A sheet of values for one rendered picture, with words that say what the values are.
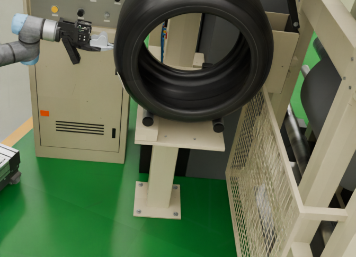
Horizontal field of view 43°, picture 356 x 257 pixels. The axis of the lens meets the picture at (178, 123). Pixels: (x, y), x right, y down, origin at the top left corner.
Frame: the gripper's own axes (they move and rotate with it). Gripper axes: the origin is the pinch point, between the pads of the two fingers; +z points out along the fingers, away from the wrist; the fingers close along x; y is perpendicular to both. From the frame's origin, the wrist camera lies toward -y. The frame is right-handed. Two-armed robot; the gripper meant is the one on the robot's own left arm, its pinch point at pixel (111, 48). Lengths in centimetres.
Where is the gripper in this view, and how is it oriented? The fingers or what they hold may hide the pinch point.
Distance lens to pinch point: 171.8
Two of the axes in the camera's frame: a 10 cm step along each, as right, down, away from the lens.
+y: 2.4, -7.8, -5.8
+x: -0.2, -6.0, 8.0
